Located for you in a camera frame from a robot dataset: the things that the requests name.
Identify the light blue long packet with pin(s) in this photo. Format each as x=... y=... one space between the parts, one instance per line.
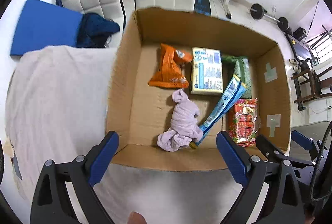
x=233 y=92

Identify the lilac cloth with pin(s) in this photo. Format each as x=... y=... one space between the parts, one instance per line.
x=184 y=127

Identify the red flowered snack packet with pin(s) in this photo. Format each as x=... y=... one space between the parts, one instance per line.
x=243 y=123

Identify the grey plastic chair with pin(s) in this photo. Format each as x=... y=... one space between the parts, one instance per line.
x=314 y=131

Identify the open cardboard box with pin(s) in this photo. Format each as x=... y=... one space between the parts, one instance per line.
x=138 y=113

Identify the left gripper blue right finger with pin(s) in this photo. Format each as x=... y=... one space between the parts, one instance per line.
x=235 y=157

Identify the white blue tissue pack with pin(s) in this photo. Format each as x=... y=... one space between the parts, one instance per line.
x=206 y=74

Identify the blue foam mat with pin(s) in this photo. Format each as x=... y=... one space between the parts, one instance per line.
x=42 y=24

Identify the short barbell on floor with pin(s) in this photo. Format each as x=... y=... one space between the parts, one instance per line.
x=258 y=12

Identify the black blue bench pad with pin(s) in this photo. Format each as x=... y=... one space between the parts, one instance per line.
x=202 y=7

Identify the green snack packet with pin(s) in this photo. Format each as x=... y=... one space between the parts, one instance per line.
x=241 y=69

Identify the dark wooden chair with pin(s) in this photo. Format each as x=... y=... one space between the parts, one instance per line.
x=303 y=75

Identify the dark blue garment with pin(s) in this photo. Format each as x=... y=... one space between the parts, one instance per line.
x=94 y=30

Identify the black speaker box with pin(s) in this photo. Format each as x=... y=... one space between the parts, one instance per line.
x=300 y=34

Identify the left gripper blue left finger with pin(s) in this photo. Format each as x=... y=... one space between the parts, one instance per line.
x=100 y=156

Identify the orange snack packet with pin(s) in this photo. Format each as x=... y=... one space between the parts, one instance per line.
x=170 y=74

